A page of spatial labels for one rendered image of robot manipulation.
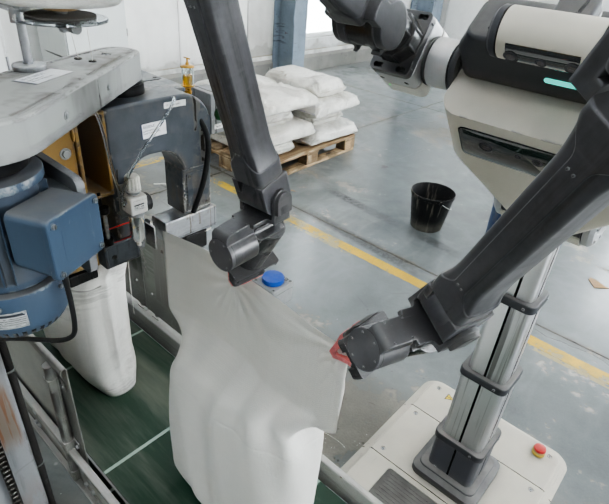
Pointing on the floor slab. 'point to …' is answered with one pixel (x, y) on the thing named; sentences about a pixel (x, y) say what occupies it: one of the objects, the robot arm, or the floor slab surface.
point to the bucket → (430, 205)
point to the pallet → (307, 156)
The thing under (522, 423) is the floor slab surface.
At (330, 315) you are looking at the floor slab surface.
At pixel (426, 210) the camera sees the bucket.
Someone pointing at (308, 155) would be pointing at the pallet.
